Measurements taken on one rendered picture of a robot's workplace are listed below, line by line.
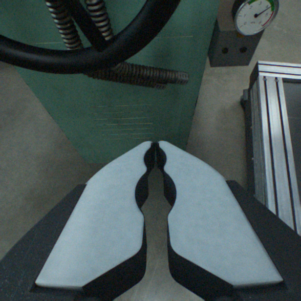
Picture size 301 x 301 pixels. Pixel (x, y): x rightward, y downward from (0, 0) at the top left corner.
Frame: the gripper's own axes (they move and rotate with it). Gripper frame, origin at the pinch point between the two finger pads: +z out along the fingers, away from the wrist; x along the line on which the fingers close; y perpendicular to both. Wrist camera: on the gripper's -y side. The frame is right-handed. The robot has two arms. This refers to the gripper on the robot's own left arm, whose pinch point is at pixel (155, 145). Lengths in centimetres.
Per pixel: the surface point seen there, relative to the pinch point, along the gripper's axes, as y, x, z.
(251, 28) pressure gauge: -4.2, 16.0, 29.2
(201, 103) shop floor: 32, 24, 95
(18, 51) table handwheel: -3.7, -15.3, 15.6
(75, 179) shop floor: 52, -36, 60
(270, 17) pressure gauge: -5.5, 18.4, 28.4
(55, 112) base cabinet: 16, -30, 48
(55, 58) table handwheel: -2.7, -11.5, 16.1
